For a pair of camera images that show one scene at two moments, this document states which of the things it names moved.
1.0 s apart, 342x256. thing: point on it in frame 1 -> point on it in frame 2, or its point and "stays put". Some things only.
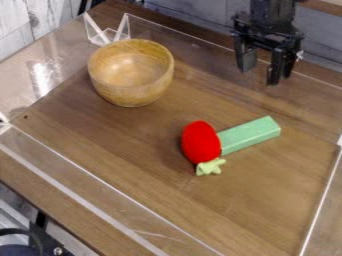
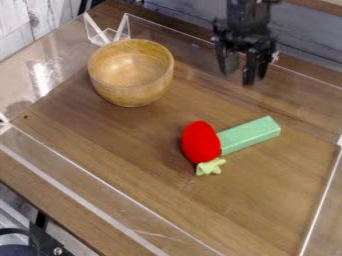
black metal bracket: (51, 245) stays put
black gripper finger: (283, 58) -> (255, 65)
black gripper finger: (246, 52) -> (227, 57)
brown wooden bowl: (131, 71) stays put
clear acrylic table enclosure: (202, 160) stays put
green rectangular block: (248, 134) stays put
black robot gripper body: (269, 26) -> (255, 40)
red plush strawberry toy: (200, 145) stays put
